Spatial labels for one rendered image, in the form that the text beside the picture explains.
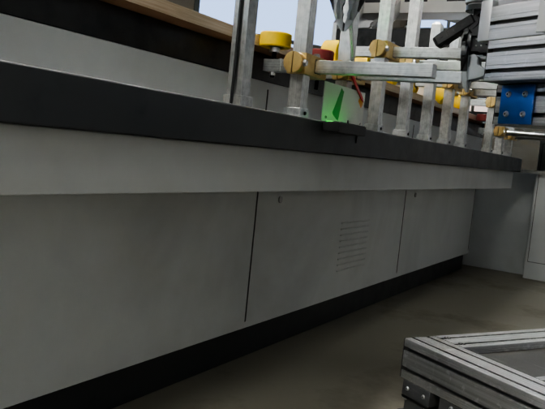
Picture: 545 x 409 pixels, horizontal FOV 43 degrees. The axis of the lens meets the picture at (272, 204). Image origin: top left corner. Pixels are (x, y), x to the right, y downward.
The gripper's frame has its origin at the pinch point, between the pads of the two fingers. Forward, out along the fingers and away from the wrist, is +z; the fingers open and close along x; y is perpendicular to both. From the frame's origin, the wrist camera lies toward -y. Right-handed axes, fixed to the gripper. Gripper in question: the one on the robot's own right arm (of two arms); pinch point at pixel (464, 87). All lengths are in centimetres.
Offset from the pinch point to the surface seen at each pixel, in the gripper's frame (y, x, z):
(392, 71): -9.4, -26.5, -0.2
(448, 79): -3.8, -1.5, -1.5
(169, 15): -46, -62, -6
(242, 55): -30, -57, 1
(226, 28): -46, -41, -8
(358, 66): -18.0, -26.5, -1.0
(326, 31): -260, 443, -104
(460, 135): -31, 119, 6
